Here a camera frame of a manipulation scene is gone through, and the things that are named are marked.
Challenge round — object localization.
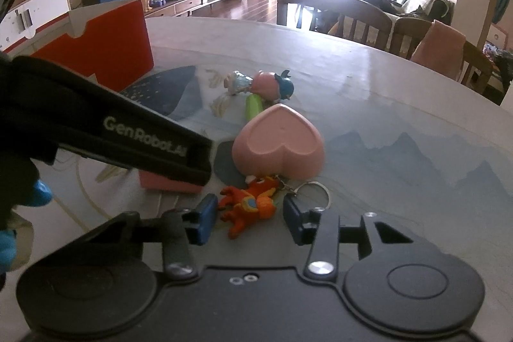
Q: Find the red binder clip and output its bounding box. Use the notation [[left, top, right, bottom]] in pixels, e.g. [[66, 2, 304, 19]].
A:
[[138, 170, 203, 194]]

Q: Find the orange figurine keychain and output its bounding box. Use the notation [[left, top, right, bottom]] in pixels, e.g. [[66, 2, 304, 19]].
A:
[[217, 175, 331, 239]]

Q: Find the pink heart shaped box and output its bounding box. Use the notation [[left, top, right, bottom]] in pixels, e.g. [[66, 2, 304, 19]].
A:
[[231, 104, 325, 180]]

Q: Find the green tube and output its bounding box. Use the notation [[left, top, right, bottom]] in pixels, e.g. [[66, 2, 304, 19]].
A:
[[245, 94, 264, 121]]

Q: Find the pink pig figurine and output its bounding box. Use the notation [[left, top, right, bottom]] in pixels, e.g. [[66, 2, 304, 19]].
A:
[[210, 70, 295, 116]]

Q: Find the blue gloved hand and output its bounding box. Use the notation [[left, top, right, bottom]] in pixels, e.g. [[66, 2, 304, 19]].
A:
[[1, 159, 52, 289]]

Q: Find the white cupboard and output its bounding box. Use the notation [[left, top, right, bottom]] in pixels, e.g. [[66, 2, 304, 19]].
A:
[[1, 0, 71, 56]]

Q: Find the red and white cardboard box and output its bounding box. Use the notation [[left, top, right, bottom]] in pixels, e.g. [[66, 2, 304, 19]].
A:
[[33, 0, 154, 92]]

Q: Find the blue patterned table mat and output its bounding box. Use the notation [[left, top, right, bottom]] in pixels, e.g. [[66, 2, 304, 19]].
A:
[[51, 45, 513, 230]]

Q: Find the wooden dining chair far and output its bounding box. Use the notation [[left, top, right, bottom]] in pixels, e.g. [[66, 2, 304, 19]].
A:
[[276, 0, 392, 50]]

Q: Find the wooden chair with pink cloth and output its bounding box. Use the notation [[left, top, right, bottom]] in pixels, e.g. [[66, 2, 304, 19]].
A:
[[389, 17, 493, 94]]

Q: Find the pink cloth on chair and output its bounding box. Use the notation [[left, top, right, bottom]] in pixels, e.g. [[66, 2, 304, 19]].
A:
[[410, 21, 466, 81]]

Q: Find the sofa with clothes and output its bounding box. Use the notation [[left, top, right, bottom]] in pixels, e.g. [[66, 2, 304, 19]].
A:
[[363, 0, 454, 25]]

